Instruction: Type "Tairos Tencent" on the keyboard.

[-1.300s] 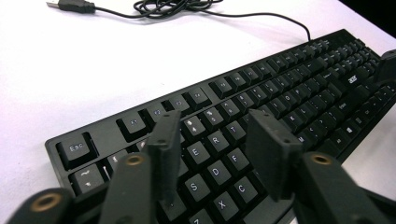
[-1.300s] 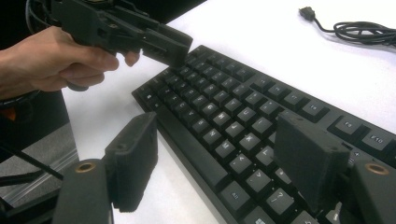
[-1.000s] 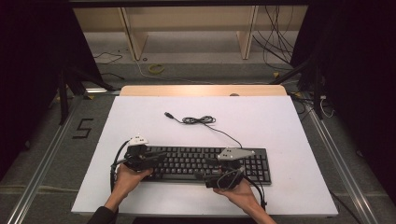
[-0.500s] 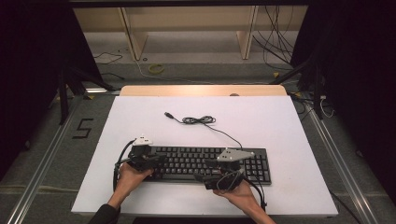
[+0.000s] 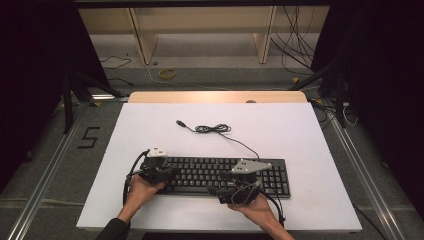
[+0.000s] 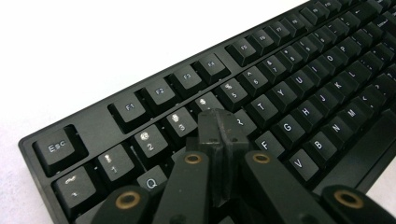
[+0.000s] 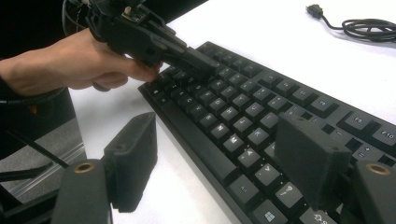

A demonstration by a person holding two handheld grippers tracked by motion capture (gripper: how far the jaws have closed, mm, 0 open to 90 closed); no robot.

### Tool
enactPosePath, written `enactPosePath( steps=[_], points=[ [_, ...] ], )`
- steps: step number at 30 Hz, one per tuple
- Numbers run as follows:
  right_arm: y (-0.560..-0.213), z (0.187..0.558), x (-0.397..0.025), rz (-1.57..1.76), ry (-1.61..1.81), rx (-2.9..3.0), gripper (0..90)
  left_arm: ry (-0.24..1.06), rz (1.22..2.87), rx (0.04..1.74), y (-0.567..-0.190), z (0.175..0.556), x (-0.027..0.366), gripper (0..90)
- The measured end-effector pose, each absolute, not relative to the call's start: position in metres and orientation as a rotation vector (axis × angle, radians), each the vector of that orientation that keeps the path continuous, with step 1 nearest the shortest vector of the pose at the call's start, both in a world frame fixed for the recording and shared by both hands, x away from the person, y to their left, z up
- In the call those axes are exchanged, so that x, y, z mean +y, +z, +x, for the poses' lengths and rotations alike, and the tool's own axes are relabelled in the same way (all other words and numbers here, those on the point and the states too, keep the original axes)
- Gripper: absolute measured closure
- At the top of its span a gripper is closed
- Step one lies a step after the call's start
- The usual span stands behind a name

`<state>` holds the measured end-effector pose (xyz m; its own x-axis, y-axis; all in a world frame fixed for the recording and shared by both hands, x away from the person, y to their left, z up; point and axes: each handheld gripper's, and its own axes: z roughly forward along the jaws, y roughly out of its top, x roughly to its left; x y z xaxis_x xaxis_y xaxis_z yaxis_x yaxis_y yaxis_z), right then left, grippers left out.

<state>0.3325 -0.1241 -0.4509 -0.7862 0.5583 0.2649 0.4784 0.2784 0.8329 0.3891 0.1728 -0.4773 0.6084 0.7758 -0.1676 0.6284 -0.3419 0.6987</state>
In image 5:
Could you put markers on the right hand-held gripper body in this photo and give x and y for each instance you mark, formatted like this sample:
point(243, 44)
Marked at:
point(248, 166)

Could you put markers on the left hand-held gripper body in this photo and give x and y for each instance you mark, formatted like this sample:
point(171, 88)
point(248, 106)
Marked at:
point(156, 153)

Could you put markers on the black keyboard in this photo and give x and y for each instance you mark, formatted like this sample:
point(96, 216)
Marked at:
point(200, 176)

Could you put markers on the person's left hand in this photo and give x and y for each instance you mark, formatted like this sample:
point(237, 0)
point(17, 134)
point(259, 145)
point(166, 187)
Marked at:
point(141, 195)

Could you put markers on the person's right hand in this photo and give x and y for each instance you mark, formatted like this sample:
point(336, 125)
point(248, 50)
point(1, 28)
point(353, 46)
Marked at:
point(258, 210)

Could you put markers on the white board table cover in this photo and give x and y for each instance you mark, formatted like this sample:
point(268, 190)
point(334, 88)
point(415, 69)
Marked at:
point(273, 133)

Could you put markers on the yellow tape roll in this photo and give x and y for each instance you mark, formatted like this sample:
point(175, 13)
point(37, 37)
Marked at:
point(166, 74)

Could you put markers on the black metal stand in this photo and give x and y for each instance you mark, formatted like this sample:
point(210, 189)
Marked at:
point(340, 103)
point(68, 106)

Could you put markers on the black curtain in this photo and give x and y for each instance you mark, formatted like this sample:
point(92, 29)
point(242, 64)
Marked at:
point(33, 66)
point(383, 83)

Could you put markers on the light wooden furniture frame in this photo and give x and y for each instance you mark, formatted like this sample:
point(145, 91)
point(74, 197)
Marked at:
point(143, 36)

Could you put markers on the long aluminium floor rail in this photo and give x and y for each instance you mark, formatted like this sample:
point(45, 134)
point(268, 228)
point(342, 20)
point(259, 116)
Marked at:
point(366, 180)
point(43, 186)

